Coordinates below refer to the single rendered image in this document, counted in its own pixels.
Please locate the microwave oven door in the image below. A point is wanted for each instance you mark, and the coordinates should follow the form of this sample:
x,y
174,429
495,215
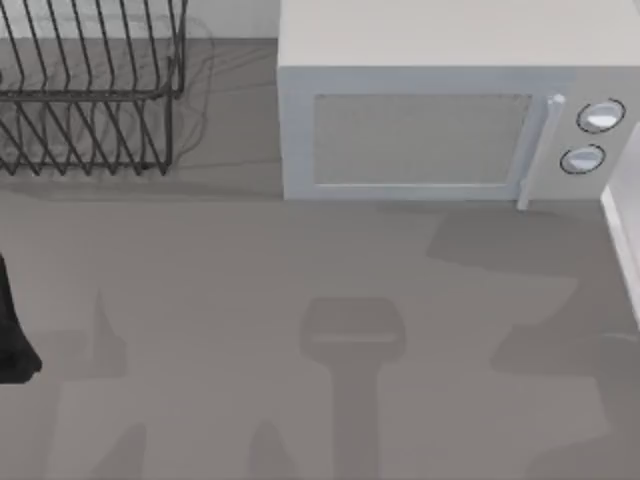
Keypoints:
x,y
350,140

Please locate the pale microwave oven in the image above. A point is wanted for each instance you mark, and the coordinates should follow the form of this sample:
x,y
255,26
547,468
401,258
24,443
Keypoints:
x,y
400,45

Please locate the small microwave knob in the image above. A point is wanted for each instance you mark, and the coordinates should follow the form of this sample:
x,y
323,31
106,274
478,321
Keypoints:
x,y
581,159

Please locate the large microwave knob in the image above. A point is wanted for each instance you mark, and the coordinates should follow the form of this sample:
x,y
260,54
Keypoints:
x,y
600,115

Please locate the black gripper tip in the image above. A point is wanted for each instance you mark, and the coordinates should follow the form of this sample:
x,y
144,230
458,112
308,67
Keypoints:
x,y
12,340

